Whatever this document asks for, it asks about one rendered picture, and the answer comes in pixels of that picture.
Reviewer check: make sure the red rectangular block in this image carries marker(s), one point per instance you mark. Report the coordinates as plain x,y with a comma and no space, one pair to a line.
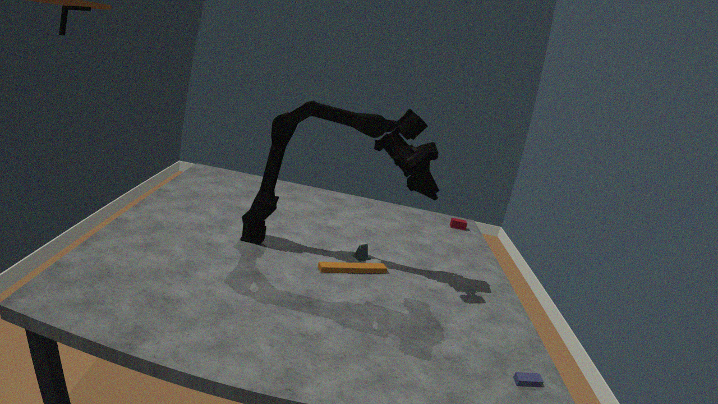
458,223

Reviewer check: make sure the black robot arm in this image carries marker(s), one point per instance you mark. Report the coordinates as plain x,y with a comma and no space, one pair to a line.
410,125

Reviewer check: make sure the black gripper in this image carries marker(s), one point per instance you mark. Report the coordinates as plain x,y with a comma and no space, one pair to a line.
415,165

